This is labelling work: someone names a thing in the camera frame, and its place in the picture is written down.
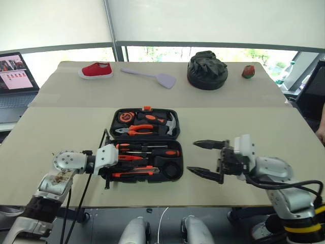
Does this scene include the silver claw hammer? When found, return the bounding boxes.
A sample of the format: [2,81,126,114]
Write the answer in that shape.
[138,112,180,136]

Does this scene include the red green faceted toy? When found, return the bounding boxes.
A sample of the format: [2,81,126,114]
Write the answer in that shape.
[241,65,256,80]

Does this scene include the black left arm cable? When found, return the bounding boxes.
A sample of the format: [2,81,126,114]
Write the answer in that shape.
[60,149,93,244]

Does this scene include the black orange tape measure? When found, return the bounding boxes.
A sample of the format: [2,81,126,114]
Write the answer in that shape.
[119,111,136,124]

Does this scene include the black round bag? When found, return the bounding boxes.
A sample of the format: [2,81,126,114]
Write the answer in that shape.
[186,62,229,91]

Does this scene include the clear plastic bottle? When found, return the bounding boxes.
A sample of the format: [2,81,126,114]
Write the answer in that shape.
[275,60,297,90]

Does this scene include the black chair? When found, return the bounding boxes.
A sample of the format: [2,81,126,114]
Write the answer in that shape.
[296,58,325,120]

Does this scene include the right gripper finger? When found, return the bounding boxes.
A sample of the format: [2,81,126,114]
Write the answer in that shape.
[192,139,231,151]
[186,166,225,185]

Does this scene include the silver rounded shape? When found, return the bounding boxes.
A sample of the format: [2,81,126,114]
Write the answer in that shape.
[118,217,151,244]
[180,215,215,244]

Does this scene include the black tool case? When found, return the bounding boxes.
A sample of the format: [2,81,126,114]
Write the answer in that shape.
[109,106,184,184]

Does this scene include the open laptop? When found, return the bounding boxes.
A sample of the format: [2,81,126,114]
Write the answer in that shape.
[0,52,41,124]

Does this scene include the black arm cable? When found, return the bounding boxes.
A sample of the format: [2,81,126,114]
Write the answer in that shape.
[245,175,324,204]
[60,149,93,244]

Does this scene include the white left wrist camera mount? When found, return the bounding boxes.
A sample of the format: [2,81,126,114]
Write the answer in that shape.
[93,143,119,178]

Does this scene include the large black orange screwdriver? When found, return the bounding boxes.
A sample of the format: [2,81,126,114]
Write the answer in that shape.
[141,148,181,158]

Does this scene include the slim black orange screwdriver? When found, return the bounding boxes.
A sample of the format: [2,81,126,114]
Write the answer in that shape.
[115,143,168,151]

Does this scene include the red slip-on shoe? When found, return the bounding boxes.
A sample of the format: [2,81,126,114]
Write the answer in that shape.
[77,62,114,80]

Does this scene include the orange handled pliers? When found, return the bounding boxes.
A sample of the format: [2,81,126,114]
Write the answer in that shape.
[115,124,156,136]

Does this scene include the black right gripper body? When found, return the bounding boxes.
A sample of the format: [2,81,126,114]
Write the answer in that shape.
[215,146,251,180]

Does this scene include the orange black utility knife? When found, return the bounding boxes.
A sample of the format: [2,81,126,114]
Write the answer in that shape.
[111,166,160,178]

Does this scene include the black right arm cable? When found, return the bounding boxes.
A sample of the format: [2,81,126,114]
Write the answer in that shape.
[245,175,324,204]

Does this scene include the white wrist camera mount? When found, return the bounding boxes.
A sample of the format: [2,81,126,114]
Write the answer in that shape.
[233,134,257,163]
[93,143,119,178]

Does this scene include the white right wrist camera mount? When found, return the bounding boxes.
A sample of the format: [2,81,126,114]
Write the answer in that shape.
[233,134,257,163]

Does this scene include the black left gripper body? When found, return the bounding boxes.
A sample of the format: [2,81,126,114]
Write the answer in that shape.
[99,162,120,180]

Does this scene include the orange tester screwdriver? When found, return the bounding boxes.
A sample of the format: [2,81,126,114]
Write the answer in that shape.
[118,155,153,161]

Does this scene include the lavender spatula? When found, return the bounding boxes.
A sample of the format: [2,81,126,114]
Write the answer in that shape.
[120,68,177,89]

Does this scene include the thin white cable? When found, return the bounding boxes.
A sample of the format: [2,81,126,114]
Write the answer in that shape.
[156,206,170,244]

